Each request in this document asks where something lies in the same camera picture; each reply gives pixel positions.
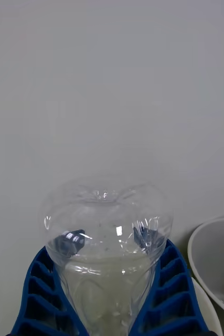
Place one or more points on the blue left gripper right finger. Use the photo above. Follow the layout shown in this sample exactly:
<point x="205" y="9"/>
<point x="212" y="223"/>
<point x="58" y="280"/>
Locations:
<point x="174" y="302"/>

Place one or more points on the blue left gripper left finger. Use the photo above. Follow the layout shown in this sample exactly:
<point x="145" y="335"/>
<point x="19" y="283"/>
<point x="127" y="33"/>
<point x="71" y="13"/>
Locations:
<point x="38" y="302"/>

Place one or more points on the clear plastic bottle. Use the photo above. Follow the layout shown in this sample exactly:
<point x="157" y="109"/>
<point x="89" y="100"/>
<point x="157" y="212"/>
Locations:
<point x="106" y="236"/>

